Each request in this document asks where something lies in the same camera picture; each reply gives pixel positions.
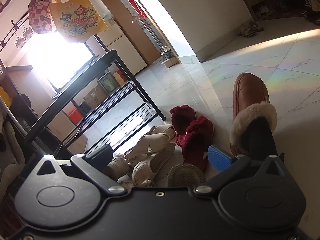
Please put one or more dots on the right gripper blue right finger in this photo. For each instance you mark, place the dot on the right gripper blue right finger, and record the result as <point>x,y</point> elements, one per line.
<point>220,159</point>

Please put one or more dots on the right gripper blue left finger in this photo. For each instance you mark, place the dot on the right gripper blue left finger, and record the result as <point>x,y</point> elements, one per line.
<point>100,158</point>

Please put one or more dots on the brown fur lined slipper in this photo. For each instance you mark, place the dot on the brown fur lined slipper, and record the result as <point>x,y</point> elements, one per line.
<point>254,118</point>

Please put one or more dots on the white chunky sneaker rear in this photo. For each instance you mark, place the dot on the white chunky sneaker rear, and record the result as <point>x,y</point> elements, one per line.
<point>117,168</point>

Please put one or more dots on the white chunky sneaker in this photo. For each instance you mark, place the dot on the white chunky sneaker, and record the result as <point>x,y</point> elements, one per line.
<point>185,175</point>
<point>117,168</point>

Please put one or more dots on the red fuzzy slipper near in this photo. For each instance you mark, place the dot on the red fuzzy slipper near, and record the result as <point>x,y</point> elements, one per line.
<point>198,137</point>

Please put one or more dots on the red fuzzy slipper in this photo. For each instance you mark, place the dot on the red fuzzy slipper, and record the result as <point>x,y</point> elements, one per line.
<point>198,137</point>
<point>181,117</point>

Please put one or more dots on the white chunky sneaker front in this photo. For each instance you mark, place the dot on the white chunky sneaker front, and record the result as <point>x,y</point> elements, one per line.
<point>185,175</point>

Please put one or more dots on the red storage box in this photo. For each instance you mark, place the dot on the red storage box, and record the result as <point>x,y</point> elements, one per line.
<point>73,113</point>

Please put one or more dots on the white embroidered heel shoe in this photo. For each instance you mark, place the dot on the white embroidered heel shoe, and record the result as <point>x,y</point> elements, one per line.
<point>145,171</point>

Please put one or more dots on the black metal shoe rack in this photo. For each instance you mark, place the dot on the black metal shoe rack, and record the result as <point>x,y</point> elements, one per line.
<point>77,85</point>

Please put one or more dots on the red fuzzy slipper far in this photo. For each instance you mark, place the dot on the red fuzzy slipper far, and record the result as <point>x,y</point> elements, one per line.
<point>181,117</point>

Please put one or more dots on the beige high heel sandal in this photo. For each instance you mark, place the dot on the beige high heel sandal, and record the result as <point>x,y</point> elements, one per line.
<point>152,142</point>

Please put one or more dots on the brown cardboard box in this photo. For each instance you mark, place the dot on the brown cardboard box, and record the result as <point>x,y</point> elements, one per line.
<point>95,97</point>

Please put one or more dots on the yellow cartoon tote bag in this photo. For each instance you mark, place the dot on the yellow cartoon tote bag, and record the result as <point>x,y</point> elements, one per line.
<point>76,20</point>

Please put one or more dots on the red checkered bag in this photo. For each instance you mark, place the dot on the red checkered bag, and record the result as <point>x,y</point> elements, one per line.
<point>39,16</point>

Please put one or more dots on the wall coat hook rack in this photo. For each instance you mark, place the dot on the wall coat hook rack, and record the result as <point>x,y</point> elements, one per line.
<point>14,29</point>

